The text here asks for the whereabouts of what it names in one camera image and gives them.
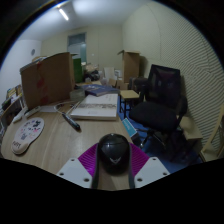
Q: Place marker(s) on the white paper sheet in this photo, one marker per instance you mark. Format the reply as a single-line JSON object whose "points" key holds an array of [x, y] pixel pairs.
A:
{"points": [[48, 108]]}

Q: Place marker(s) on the green box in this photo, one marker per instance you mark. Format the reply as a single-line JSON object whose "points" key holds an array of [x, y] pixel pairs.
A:
{"points": [[77, 70]]}

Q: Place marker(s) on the blue book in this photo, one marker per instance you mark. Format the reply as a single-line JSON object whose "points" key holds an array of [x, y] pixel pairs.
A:
{"points": [[100, 89]]}

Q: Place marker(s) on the white thick book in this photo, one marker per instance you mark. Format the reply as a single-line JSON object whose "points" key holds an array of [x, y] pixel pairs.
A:
{"points": [[96, 106]]}

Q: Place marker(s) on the black office chair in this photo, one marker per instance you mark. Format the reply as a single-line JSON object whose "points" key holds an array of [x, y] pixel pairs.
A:
{"points": [[153, 115]]}

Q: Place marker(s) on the large brown cardboard box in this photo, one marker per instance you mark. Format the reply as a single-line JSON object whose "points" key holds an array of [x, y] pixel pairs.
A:
{"points": [[48, 80]]}

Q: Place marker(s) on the small white flat box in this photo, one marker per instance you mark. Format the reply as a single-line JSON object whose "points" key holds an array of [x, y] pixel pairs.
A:
{"points": [[19, 117]]}

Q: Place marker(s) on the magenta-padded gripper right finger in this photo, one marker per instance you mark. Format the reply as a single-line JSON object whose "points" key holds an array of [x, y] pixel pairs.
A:
{"points": [[151, 169]]}

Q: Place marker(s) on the cluttered shelf unit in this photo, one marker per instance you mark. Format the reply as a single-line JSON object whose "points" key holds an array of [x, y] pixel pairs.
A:
{"points": [[10, 103]]}

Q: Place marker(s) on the round wall clock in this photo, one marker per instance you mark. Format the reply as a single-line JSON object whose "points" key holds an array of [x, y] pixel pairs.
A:
{"points": [[33, 52]]}

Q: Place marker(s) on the black marker pen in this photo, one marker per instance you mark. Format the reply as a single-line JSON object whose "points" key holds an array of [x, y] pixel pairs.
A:
{"points": [[71, 122]]}

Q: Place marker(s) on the black computer mouse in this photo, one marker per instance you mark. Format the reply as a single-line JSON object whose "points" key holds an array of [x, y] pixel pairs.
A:
{"points": [[113, 151]]}

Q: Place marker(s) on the clear plastic container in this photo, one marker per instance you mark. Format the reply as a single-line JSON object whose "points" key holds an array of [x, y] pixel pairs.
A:
{"points": [[77, 95]]}

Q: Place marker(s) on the tall open cardboard box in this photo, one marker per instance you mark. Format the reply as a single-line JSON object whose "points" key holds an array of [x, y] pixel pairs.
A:
{"points": [[130, 66]]}

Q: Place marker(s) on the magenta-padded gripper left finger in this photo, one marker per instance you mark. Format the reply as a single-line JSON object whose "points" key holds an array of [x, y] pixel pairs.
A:
{"points": [[75, 170]]}

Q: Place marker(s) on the ceiling tube light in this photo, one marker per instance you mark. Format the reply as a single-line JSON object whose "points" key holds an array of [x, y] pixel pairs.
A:
{"points": [[63, 14]]}

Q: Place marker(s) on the small wooden stool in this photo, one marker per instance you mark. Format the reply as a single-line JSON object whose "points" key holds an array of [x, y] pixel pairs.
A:
{"points": [[129, 94]]}

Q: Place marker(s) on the door with glass pane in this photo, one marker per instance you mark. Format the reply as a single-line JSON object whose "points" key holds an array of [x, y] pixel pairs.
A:
{"points": [[77, 46]]}

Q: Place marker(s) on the teal booklet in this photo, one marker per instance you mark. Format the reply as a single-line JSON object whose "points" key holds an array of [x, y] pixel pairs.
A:
{"points": [[129, 127]]}

